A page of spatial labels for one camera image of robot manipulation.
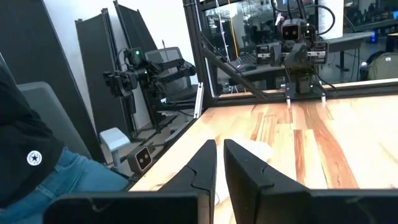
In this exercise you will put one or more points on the grey table-level camera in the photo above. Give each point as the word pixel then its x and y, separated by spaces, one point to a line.
pixel 141 158

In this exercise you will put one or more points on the white paper towel roll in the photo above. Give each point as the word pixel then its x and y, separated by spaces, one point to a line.
pixel 339 15

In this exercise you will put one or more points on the black folding panel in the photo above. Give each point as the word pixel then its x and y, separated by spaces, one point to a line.
pixel 133 28
pixel 96 53

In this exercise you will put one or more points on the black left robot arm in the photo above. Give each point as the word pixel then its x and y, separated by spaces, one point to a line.
pixel 303 82

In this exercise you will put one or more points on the large dark wall panel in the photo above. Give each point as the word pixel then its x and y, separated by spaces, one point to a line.
pixel 25 37

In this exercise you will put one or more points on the small white stool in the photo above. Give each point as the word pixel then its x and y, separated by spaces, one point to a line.
pixel 113 138

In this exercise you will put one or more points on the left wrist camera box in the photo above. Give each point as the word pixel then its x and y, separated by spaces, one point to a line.
pixel 290 31

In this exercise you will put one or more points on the black glowing computer mouse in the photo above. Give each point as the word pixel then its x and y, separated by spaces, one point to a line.
pixel 245 67

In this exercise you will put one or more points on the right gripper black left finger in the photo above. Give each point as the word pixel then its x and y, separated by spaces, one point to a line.
pixel 196 180

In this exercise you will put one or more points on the black mesh office chair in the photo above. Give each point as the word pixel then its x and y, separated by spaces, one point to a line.
pixel 164 56

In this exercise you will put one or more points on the silver metal bracket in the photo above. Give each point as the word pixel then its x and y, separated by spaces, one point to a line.
pixel 198 99

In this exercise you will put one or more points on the grey chair back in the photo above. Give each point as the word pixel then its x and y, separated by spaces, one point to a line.
pixel 53 112

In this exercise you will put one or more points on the light grey waffle microfiber towel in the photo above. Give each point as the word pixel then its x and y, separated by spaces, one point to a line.
pixel 261 151

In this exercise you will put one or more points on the dark grey side desk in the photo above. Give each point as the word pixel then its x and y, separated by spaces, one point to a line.
pixel 348 39

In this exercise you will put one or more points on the olive backpack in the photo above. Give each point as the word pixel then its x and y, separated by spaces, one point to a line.
pixel 385 67

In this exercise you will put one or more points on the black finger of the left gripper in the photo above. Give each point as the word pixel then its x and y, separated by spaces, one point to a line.
pixel 280 56
pixel 301 57

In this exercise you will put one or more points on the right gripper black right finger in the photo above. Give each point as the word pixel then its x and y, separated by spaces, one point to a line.
pixel 248 180

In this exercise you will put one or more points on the person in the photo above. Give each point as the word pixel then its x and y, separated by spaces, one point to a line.
pixel 18 140

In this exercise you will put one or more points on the black background robot arm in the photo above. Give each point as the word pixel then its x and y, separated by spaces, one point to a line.
pixel 124 81

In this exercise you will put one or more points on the dark grey mouse desk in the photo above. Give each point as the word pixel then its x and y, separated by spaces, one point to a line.
pixel 267 73

